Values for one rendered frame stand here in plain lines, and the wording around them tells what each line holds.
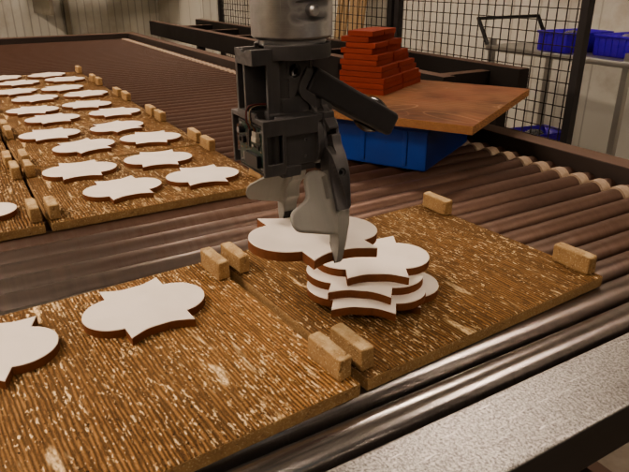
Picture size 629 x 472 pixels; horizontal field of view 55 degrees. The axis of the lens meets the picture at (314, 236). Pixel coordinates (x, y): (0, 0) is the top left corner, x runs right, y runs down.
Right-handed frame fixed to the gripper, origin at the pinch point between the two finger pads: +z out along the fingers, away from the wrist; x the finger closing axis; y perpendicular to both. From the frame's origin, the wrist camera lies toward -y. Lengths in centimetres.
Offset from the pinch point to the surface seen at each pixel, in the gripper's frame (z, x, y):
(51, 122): 11, -126, 9
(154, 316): 10.6, -10.9, 15.3
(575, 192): 15, -21, -72
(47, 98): 10, -163, 5
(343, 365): 10.1, 9.4, 2.3
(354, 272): 7.6, -2.9, -7.2
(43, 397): 11.6, -3.2, 28.7
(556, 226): 15, -11, -54
